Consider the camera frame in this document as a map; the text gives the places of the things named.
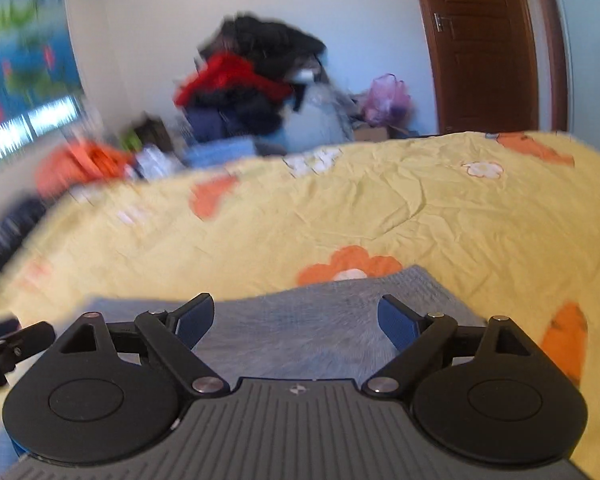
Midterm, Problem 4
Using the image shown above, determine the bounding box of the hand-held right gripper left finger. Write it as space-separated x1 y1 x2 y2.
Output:
57 292 231 400

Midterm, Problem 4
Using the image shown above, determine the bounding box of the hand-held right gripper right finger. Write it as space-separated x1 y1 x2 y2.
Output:
362 294 546 401

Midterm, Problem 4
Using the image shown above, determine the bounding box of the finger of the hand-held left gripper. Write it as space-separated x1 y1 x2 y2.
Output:
0 321 57 363

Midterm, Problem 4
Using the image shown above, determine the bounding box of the grey sweater with navy sleeves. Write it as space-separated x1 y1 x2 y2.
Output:
0 265 487 480

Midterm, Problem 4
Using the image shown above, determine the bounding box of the pile of clothes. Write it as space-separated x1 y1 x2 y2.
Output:
174 12 331 147

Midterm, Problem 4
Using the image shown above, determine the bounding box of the dark cloth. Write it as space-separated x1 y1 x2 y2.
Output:
0 196 48 277

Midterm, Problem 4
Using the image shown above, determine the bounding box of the yellow floral blanket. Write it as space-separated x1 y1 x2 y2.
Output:
0 130 600 480

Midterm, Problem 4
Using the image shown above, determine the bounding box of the blue knit cloth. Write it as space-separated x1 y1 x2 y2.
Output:
182 139 261 169

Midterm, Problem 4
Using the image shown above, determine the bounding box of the orange plastic bag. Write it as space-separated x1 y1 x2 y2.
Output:
35 140 137 197

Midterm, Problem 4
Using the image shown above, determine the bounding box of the window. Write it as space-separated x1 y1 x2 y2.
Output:
0 95 87 169

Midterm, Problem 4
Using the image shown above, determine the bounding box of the clear plastic bag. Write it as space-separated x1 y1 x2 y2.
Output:
284 85 357 154

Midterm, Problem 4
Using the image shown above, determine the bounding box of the pink plastic bag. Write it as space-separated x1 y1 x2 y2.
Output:
362 74 414 129

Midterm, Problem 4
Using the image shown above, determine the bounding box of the lotus print window blind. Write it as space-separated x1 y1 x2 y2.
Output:
0 0 84 133

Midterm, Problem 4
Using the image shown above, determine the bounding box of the brown wooden door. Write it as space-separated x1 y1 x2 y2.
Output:
409 0 569 136

